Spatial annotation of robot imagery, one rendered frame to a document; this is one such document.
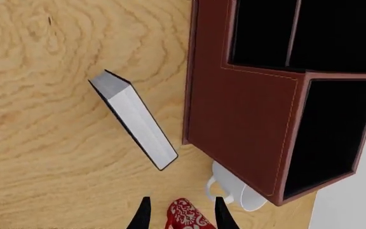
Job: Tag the red white patterned bowl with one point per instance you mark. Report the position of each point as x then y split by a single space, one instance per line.
186 214

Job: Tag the black book with white pages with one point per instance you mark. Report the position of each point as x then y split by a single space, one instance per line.
138 119

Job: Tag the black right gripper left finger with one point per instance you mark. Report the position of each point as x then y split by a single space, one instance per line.
142 218

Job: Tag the white mug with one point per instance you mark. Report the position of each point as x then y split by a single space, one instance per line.
234 188

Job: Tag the red-brown desk caddy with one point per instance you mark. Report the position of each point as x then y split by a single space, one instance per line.
256 114

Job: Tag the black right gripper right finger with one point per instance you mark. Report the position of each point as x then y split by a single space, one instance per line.
224 215

